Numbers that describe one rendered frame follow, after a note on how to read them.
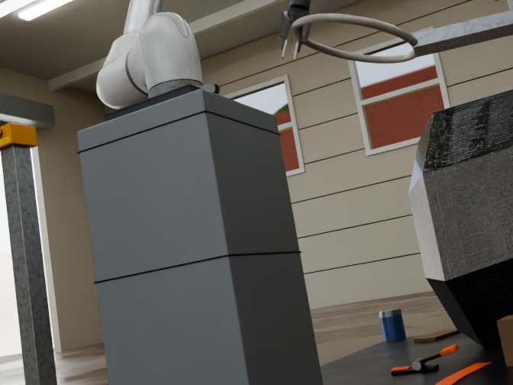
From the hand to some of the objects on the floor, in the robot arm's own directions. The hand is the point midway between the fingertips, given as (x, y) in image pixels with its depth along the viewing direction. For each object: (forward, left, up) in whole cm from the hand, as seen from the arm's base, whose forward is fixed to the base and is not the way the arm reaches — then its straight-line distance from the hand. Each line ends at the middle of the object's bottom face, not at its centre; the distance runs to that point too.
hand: (289, 50), depth 246 cm
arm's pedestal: (-72, +7, -118) cm, 138 cm away
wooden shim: (+55, -20, -116) cm, 130 cm away
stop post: (-44, +101, -117) cm, 161 cm away
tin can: (+65, +2, -116) cm, 133 cm away
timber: (-33, -73, -117) cm, 142 cm away
